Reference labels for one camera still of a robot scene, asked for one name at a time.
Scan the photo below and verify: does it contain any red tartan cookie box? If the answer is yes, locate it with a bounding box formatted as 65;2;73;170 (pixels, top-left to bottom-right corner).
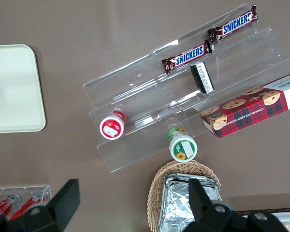
200;71;290;139

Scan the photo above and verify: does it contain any red lid yogurt cup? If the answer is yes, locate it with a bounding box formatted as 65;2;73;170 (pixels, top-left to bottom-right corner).
99;110;127;141

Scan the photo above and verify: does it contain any green lid yogurt cup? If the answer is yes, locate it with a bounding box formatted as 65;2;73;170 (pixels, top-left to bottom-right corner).
166;127;199;163

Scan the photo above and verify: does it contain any clear acrylic bottle rack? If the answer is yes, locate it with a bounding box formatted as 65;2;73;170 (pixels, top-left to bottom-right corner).
0;184;52;219

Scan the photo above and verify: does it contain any Snickers chocolate bar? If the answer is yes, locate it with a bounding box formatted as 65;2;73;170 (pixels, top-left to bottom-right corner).
206;4;259;44
161;39;213;75

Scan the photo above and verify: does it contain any brown table cover sheet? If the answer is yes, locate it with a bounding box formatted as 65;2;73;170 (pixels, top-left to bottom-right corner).
0;0;290;232

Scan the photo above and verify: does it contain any light oval wicker basket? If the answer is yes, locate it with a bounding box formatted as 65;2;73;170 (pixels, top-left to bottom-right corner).
146;159;223;232

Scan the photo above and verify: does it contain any aluminium foil tray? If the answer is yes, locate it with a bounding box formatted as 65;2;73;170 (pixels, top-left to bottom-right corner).
158;172;221;232

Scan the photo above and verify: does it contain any small black white box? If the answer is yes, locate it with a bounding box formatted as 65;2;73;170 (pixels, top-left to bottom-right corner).
189;61;215;95

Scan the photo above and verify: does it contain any beige plastic serving tray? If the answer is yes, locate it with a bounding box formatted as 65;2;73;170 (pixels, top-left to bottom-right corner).
0;43;47;134

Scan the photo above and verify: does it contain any white plastic snack bin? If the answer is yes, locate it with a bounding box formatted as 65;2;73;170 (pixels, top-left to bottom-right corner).
268;211;290;232

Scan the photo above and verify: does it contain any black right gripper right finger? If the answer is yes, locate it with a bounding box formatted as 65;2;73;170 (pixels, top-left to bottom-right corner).
182;178;290;232

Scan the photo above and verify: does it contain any clear acrylic tiered shelf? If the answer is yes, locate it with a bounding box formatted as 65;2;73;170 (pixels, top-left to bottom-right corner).
82;2;290;174

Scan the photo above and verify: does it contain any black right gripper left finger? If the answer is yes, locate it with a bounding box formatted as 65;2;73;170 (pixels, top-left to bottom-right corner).
0;179;81;232

